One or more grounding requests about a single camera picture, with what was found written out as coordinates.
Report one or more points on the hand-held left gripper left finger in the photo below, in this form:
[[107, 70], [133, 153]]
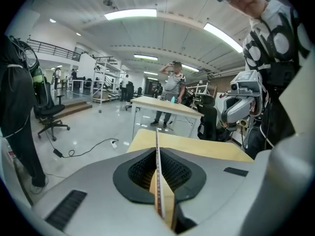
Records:
[[98, 193]]

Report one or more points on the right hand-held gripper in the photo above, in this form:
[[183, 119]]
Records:
[[246, 87]]

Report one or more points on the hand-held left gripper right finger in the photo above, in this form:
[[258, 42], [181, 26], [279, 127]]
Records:
[[216, 193]]

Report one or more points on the thin cardboard sheet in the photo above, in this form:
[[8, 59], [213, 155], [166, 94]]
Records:
[[160, 193]]

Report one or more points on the black office chair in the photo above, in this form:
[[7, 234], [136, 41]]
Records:
[[208, 122], [49, 109]]

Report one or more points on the white power strip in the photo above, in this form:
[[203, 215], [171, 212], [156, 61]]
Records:
[[114, 144]]

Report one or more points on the teal object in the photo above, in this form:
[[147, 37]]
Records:
[[173, 99]]

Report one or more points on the person's black trousers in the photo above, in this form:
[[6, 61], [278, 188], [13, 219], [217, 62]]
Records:
[[278, 122]]

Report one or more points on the long ceiling light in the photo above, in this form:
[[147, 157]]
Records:
[[130, 14], [145, 57], [190, 67], [221, 36]]

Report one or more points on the black power adapter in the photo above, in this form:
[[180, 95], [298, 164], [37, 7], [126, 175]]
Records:
[[57, 153]]

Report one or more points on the black chest pack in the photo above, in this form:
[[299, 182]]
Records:
[[283, 72]]

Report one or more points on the wooden step platform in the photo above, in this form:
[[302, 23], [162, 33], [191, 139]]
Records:
[[76, 107]]

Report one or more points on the person's black white patterned top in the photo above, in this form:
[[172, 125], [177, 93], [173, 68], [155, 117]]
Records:
[[278, 40]]

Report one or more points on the white shelving rack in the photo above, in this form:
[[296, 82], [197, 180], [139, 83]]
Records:
[[108, 66]]

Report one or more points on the black mezzanine railing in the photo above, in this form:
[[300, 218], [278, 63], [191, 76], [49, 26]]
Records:
[[49, 48]]

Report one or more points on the dark ceiling fixture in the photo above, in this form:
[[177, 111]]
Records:
[[108, 2]]

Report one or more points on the wooden table with grey frame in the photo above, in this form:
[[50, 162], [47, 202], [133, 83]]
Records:
[[160, 104]]

